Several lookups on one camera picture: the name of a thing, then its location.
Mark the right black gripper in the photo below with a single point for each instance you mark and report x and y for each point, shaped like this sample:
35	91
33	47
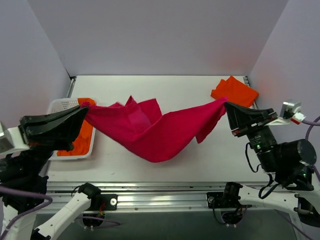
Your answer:
254	124

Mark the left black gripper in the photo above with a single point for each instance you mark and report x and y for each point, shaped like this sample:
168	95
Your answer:
25	130

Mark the magenta t shirt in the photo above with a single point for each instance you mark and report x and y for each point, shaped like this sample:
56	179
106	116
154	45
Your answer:
142	129

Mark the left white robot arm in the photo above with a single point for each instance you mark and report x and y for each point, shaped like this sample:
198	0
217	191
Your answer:
24	151

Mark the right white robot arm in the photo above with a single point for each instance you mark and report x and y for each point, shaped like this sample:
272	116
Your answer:
294	186

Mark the folded orange t shirt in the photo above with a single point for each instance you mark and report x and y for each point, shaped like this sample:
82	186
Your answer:
236	92

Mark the crumpled orange t shirt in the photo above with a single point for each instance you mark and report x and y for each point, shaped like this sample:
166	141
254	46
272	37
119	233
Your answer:
81	144

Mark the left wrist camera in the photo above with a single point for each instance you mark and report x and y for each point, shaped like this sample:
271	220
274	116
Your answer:
12	140

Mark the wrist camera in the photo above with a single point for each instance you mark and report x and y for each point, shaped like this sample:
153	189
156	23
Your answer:
291	112
12	140

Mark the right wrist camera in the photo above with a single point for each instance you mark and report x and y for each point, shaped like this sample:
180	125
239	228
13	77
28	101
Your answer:
291	112

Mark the aluminium rail frame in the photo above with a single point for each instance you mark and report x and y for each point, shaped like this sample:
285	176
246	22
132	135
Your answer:
177	185

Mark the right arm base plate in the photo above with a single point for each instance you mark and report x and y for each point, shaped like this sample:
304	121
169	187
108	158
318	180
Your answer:
222	200

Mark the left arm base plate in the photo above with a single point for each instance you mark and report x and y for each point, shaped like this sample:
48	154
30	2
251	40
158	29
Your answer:
104	202

